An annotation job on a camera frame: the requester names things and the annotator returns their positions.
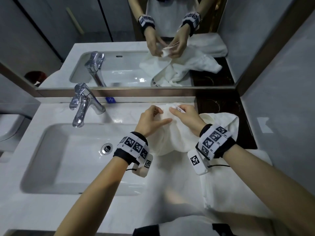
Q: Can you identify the person's left hand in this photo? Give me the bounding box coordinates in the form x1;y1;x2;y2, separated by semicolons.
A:
134;105;173;138

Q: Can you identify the white towel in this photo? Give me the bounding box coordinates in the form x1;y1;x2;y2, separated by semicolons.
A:
147;103;240;157
199;149;274;218

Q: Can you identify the wristband with marker tags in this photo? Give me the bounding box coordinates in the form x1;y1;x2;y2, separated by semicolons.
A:
113;132;154;179
187;124;236;176

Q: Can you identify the person's right hand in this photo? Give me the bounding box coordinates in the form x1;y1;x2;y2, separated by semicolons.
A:
169;104;207;137

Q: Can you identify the white folded towel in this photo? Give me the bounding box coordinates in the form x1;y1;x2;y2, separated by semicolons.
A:
199;149;274;218

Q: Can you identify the person's right forearm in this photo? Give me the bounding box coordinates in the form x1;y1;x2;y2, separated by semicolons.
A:
222;144;315;236

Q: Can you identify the person's left forearm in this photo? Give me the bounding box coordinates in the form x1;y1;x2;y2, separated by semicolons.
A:
54;158;131;236

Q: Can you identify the white ceramic sink basin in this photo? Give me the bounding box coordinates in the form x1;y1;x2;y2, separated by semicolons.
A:
20;122;159;197

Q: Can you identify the chrome faucet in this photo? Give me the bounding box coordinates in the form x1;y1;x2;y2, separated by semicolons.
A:
69;82;106;128

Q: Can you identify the right wristband with marker tags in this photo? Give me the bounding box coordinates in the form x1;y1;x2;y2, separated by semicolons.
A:
187;124;236;176

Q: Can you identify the left wristband with marker tags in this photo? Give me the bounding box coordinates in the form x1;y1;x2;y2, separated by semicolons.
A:
113;132;154;179

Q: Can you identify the dark tray with gold rings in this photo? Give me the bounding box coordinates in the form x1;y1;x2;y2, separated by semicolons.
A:
194;89;258;151

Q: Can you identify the person's white and black shirt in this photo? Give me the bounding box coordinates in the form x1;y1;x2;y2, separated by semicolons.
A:
132;216;238;236

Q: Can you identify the wall mirror with metal frame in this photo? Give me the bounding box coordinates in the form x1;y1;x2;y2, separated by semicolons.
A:
0;0;315;98

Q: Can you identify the white toilet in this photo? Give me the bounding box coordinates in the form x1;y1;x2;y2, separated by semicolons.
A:
0;113;33;156

